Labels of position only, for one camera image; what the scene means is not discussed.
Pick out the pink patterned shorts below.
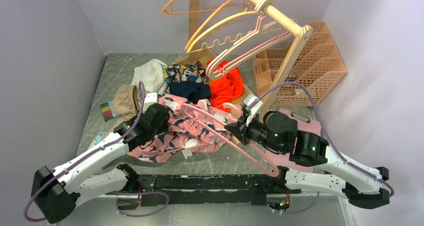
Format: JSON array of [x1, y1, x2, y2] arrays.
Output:
[[128, 94, 232, 163]]

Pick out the beige shorts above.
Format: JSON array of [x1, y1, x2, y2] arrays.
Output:
[[112, 85, 143, 127]]

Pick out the peach plastic file organizer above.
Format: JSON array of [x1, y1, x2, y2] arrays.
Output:
[[253, 21, 347, 105]]

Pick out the white garment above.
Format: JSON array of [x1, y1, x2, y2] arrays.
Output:
[[131, 59, 167, 94]]

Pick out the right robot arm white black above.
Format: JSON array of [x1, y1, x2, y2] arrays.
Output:
[[225, 111, 391, 209]]

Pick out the pink clipboard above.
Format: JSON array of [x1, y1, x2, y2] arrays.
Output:
[[265, 108, 322, 173]]

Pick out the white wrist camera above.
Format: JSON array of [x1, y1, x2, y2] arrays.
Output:
[[142, 92, 159, 112], [241, 93, 263, 126]]

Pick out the wooden clothes rack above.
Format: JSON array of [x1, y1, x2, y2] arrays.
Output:
[[172, 0, 314, 145]]

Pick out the yellow black patterned garment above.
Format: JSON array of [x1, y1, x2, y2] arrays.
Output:
[[163, 62, 209, 85]]

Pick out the front orange hanger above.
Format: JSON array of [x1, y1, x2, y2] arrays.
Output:
[[184, 0, 234, 51]]

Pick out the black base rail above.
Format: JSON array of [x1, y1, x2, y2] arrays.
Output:
[[120, 174, 288, 206]]

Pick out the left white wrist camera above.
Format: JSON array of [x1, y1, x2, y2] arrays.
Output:
[[142, 92, 159, 112]]

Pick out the light blue packaged tool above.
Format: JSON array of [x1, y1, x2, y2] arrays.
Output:
[[92, 132, 107, 145]]

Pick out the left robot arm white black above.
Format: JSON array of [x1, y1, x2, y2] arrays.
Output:
[[24, 103, 170, 223]]

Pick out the navy blue shorts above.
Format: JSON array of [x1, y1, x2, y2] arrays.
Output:
[[169, 81, 212, 104]]

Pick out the orange shorts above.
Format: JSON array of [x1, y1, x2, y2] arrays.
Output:
[[209, 67, 244, 112]]

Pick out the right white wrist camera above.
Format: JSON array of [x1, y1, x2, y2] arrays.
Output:
[[241, 93, 263, 126]]

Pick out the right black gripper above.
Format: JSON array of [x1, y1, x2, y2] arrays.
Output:
[[225, 110, 287, 154]]

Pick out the yellow hanger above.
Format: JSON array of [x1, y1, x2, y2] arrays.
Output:
[[186, 11, 259, 53]]

